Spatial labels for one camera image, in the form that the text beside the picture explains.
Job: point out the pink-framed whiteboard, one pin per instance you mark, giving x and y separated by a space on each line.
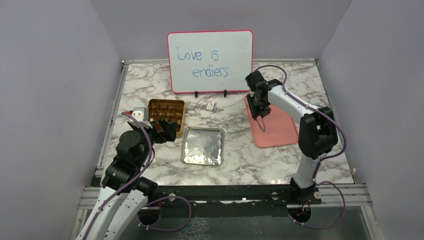
210 61

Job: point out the small white card box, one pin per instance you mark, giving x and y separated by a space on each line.
210 106

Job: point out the pink silicone tongs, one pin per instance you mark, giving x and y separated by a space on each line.
261 124

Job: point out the gold chocolate box tray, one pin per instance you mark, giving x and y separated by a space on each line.
171 110

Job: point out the silver tin lid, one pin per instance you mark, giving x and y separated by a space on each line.
203 146

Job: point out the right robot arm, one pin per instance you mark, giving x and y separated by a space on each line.
317 133

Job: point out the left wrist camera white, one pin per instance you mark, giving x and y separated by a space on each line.
139 118

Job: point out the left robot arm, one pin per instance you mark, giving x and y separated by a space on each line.
123 190

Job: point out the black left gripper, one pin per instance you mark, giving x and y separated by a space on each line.
170 128

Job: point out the pink plastic tray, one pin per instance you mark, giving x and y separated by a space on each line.
280 130

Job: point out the black table base rail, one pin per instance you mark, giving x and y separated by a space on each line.
220 201

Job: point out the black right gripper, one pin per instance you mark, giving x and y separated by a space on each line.
255 112

